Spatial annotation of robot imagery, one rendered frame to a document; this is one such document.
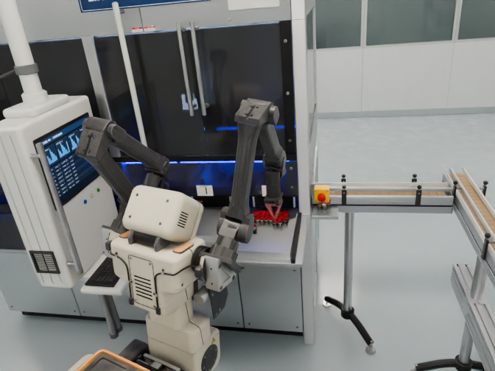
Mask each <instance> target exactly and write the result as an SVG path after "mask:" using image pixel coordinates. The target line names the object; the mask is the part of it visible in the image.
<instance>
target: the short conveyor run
mask: <svg viewBox="0 0 495 371"><path fill-rule="evenodd" d="M412 176H413V177H414V178H412V182H411V183H347V182H346V179H345V178H344V177H345V174H342V178H341V183H329V199H330V200H331V206H338V212H363V213H452V211H453V205H454V197H453V196H452V194H451V192H450V191H452V188H448V184H449V183H417V178H416V177H417V174H413V175H412ZM313 205H317V202H315V196H314V195H312V209H313Z"/></svg>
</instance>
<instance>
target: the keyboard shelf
mask: <svg viewBox="0 0 495 371"><path fill-rule="evenodd" d="M106 258H107V256H105V255H100V256H99V257H98V259H97V260H96V261H95V262H94V263H93V265H92V266H91V267H90V268H89V270H88V271H87V272H86V273H85V274H84V275H83V276H82V277H81V278H80V280H84V281H87V280H88V279H89V278H90V276H92V274H93V273H94V272H95V271H96V269H97V268H98V267H99V266H100V265H101V263H102V262H103V261H104V260H105V259H106ZM127 287H128V282H127V281H126V280H124V279H121V278H120V279H119V280H118V282H117V283H116V285H115V286H114V287H101V286H86V285H84V286H83V287H82V288H81V290H80V291H81V293H83V294H107V295H122V294H123V293H124V291H125V289H126V288H127Z"/></svg>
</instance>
